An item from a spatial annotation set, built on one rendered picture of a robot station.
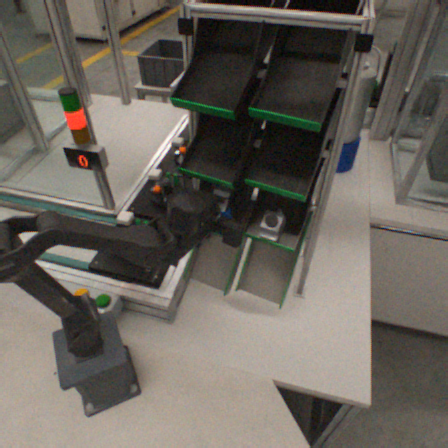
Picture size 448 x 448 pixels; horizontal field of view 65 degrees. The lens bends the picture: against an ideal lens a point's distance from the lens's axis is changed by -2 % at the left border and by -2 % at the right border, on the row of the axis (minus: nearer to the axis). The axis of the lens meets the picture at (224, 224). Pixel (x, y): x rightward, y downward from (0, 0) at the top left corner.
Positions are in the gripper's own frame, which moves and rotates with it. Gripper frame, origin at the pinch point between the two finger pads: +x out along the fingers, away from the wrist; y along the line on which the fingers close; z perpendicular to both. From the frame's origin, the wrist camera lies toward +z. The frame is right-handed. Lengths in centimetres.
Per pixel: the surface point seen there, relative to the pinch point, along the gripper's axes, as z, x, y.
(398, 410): -111, 65, -82
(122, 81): -5, 94, 112
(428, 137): 12, 76, -42
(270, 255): -15.0, 12.6, -12.6
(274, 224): 1.9, 1.4, -14.2
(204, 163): 11.3, -0.7, 4.1
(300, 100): 29.3, 0.3, -13.3
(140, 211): -25, 20, 38
